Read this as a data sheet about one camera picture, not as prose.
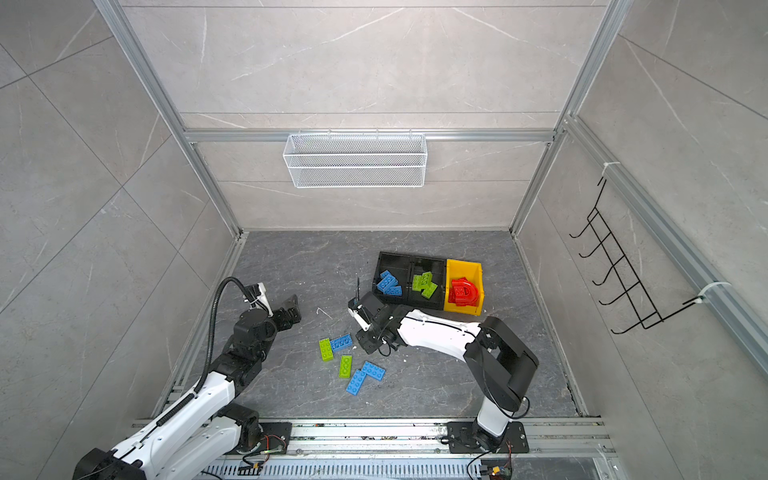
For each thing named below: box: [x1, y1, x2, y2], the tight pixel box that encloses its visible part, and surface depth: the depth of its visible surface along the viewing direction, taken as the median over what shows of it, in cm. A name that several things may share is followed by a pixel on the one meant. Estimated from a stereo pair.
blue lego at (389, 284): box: [376, 269, 403, 296], surface depth 102 cm
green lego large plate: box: [412, 272, 429, 297], surface depth 103 cm
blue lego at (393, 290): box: [384, 285, 403, 297], surface depth 102 cm
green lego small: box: [338, 355, 353, 378], surface depth 87 cm
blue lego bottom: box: [346, 369, 367, 396], surface depth 83 cm
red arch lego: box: [448, 277, 479, 307], surface depth 97 cm
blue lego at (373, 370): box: [361, 360, 387, 381], surface depth 85 cm
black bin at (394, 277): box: [372, 251, 415, 305], surface depth 103 cm
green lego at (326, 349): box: [319, 338, 334, 362], surface depth 89 cm
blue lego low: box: [330, 334, 353, 352], surface depth 91 cm
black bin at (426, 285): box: [407, 255, 446, 311], surface depth 103 cm
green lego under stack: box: [421, 282, 439, 299], surface depth 103 cm
